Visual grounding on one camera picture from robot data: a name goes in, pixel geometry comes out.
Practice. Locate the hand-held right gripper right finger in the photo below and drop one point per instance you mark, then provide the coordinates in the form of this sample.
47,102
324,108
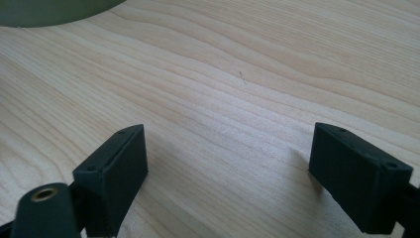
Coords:
356,178

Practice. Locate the green round bin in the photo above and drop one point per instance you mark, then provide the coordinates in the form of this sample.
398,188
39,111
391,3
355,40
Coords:
49,13

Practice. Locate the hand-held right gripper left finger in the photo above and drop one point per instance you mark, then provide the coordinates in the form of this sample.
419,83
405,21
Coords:
109,185

